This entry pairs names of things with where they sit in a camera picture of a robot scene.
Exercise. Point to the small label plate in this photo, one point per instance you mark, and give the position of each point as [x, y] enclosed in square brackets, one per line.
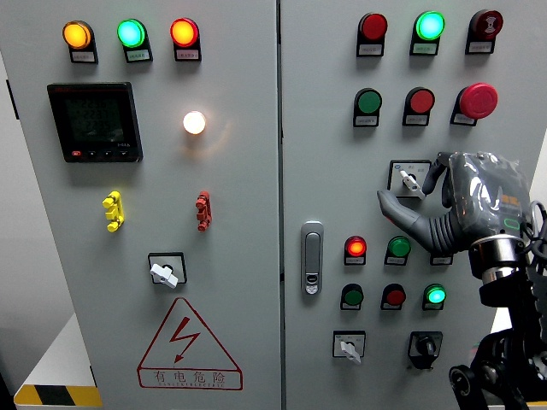
[366, 121]
[371, 50]
[83, 56]
[462, 120]
[138, 55]
[351, 307]
[425, 48]
[188, 54]
[431, 307]
[355, 261]
[441, 260]
[416, 120]
[395, 261]
[391, 307]
[481, 48]

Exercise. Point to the small green unlit lamp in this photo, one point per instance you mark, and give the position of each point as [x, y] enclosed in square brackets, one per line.
[399, 247]

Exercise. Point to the large red stop button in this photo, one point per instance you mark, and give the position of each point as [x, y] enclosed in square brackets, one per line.
[478, 101]

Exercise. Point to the small green lit lamp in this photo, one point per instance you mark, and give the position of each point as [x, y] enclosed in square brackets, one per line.
[435, 294]

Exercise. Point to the large red push button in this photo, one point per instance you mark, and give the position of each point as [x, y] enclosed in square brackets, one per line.
[421, 101]

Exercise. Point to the small red push button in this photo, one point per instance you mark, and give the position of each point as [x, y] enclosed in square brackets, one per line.
[394, 295]

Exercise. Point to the small red lit lamp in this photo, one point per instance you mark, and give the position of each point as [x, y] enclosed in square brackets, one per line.
[355, 247]

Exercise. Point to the large green push button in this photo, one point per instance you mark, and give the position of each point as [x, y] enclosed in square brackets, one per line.
[369, 101]

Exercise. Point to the pale grey door with lock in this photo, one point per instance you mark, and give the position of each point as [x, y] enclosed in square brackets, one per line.
[325, 179]

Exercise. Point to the small green push button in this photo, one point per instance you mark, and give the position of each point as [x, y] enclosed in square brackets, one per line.
[352, 295]

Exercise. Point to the dark red buzzer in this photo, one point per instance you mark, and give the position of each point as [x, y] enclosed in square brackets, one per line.
[487, 25]

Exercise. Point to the silver door lock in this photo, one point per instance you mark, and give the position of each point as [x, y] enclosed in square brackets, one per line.
[312, 256]

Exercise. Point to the large green lit lamp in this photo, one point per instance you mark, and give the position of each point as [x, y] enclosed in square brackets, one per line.
[131, 33]
[430, 25]

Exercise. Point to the large red unlit lamp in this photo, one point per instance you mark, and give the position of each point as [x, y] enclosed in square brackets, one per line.
[373, 26]

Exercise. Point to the black and yellow striped tape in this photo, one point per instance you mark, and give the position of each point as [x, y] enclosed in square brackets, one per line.
[54, 396]
[538, 404]

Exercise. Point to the pale grey door with display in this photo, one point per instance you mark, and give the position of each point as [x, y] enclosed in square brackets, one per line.
[239, 192]

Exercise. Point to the white round lamp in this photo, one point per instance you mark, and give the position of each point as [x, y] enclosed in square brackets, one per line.
[194, 123]

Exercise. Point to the red warning triangle sign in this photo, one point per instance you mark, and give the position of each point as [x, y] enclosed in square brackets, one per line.
[189, 378]

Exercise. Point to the large orange-red lit lamp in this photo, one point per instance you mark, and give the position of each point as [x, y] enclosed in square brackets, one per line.
[184, 32]

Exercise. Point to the black display meter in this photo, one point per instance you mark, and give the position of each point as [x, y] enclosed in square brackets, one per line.
[95, 121]

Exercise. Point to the black cabinet hinge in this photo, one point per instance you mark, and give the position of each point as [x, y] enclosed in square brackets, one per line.
[12, 100]
[92, 376]

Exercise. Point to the large yellow round lamp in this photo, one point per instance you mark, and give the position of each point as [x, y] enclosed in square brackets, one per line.
[77, 34]

